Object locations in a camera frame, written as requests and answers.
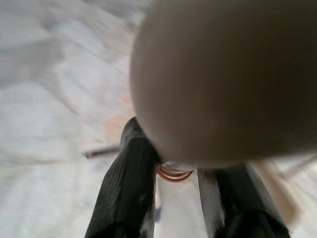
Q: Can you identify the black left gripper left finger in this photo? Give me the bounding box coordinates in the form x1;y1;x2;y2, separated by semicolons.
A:
84;116;159;238

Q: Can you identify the wooden handled broom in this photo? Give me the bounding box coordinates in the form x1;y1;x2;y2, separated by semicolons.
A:
129;0;317;226

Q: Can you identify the thin brown stick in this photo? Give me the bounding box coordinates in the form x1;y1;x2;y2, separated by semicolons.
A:
82;145;119;159

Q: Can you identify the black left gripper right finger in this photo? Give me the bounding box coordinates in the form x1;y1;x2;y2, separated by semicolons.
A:
197;161;291;238

